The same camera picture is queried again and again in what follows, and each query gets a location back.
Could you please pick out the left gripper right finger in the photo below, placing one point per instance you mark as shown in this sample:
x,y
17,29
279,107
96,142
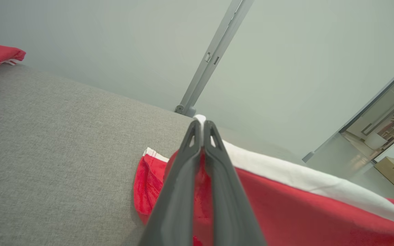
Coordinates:
x,y
227,205

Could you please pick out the red shorts white waistband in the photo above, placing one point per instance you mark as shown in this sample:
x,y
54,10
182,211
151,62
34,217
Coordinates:
x,y
303,208

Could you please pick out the grey cylindrical door stopper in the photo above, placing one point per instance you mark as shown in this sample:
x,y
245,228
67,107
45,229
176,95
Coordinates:
x,y
191,112

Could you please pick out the grey metal partition post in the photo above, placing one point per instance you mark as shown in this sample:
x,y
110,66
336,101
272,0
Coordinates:
x,y
214,58

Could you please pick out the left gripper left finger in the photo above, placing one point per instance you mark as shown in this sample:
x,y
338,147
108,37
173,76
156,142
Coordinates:
x,y
180,191

